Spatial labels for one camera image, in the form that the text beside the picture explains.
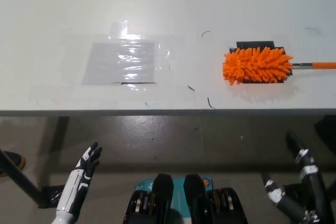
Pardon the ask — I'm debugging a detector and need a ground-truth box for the black tape patch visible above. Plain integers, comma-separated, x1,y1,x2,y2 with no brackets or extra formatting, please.
228,41,287,84

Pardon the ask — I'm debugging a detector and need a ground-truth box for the clear taped plastic sheet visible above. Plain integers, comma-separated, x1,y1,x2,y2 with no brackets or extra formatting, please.
81,41,156,86

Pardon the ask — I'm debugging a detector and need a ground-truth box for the black diagonal pole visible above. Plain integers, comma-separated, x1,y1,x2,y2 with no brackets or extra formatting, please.
0,147,47,208

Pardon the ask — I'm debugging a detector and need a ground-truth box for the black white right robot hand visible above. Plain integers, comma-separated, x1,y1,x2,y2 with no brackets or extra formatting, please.
264,131,336,224

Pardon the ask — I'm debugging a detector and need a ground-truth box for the black shoe with tan sole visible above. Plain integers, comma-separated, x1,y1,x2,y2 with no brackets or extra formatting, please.
0,151,27,178

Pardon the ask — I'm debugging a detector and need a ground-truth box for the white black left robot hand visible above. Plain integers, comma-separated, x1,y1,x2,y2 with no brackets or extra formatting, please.
56,142,103,216

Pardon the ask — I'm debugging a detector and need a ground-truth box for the black teal robot torso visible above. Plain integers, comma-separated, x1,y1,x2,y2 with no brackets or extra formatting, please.
122,173,249,224

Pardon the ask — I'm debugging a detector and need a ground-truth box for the black object under table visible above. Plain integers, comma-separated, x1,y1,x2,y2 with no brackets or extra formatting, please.
314,115,336,154

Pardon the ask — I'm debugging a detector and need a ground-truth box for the orange microfibre telescopic duster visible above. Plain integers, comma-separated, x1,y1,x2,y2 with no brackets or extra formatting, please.
222,46,336,87

